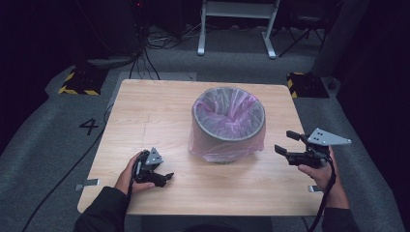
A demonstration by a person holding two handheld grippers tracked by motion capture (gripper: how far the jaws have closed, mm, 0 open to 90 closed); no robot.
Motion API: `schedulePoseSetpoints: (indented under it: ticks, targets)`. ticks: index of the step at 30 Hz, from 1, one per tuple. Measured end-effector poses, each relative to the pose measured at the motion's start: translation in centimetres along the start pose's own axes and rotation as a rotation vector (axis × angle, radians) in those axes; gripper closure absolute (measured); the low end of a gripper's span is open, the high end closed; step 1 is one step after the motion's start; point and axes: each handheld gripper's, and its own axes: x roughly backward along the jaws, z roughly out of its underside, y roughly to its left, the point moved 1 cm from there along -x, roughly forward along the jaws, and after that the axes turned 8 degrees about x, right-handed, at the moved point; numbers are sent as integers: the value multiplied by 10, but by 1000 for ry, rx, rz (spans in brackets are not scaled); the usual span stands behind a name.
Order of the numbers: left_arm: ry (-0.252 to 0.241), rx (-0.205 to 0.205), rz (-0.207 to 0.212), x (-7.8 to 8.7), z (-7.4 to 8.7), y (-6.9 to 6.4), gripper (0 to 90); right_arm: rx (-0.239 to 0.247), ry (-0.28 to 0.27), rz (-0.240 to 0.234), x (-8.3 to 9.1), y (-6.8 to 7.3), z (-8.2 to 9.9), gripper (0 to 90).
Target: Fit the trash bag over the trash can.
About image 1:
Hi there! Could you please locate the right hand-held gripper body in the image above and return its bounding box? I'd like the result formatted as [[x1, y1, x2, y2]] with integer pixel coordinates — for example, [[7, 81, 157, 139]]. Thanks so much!
[[286, 128, 352, 169]]

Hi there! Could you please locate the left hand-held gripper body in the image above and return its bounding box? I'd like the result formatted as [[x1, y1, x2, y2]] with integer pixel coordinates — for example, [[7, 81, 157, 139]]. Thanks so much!
[[132, 147, 164, 185]]

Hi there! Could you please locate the green plastic bin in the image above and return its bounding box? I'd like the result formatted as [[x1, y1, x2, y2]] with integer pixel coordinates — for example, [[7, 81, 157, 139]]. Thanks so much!
[[188, 86, 268, 164]]

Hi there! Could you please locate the pink plastic bag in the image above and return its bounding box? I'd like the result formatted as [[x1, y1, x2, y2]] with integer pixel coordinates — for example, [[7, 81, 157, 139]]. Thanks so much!
[[188, 86, 268, 164]]

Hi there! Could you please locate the person's left hand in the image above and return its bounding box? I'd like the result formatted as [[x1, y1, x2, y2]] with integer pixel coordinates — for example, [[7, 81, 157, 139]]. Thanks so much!
[[114, 152, 156, 195]]

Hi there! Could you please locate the person's right hand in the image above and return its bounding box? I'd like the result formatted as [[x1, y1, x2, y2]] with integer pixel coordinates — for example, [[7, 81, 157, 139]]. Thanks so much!
[[298, 146, 351, 210]]

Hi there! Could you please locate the black yellow striped base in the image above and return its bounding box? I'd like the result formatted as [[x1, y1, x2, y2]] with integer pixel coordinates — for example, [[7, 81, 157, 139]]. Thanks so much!
[[57, 67, 109, 97], [286, 71, 331, 100]]

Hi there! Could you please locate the person's lap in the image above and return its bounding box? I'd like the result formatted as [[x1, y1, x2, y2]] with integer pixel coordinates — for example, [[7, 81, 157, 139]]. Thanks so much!
[[141, 216, 274, 232]]

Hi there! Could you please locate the black tripod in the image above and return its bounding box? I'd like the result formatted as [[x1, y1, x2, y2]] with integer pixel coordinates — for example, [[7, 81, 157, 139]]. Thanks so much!
[[278, 15, 327, 59]]

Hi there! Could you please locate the dark stand with grey base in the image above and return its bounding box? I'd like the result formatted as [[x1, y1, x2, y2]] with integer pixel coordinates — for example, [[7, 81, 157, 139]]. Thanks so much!
[[75, 0, 144, 71]]

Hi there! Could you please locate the grey pillar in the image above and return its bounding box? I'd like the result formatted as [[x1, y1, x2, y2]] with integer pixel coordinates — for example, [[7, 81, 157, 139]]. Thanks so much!
[[310, 0, 371, 78]]

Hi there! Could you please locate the white metal stand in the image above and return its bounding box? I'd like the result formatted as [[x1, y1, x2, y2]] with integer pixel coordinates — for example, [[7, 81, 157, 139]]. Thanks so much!
[[196, 0, 280, 60]]

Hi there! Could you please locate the right hand-held gripper cable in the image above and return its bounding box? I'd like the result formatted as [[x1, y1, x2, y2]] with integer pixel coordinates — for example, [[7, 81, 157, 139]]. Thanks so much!
[[307, 154, 337, 232]]

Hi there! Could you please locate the long black floor cable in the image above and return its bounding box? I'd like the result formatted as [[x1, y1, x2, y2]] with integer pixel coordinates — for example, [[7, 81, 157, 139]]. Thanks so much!
[[21, 102, 114, 232]]

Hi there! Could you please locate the tangle of floor cables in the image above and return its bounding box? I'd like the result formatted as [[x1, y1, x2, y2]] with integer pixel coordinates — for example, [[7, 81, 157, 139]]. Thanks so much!
[[129, 22, 207, 81]]

